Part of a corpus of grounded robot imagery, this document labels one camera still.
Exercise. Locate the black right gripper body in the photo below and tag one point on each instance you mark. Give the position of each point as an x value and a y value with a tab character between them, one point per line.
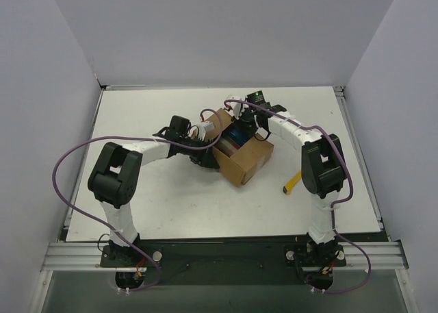
247	122

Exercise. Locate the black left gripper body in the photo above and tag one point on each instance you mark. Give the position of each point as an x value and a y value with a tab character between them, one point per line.
208	157

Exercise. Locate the blue plastic packet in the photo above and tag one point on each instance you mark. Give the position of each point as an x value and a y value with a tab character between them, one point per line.
237	136

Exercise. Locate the dark striped packet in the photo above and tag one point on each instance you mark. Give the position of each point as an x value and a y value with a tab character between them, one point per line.
227	146

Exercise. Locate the brown cardboard express box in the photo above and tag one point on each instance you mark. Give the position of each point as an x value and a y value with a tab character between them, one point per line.
242	165

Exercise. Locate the yellow utility knife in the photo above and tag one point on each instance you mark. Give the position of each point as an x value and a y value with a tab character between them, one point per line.
288	187

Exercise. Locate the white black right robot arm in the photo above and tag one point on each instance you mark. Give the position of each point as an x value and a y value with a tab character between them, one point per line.
322	165

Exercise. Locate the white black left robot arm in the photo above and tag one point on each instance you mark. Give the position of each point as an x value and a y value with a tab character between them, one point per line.
114	178

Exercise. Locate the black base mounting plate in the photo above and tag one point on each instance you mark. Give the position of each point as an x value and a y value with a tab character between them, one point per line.
228	262

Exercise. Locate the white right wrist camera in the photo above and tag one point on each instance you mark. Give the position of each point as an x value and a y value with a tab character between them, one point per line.
234	106

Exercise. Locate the aluminium front frame rail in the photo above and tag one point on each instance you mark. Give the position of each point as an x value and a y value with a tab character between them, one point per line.
77	256

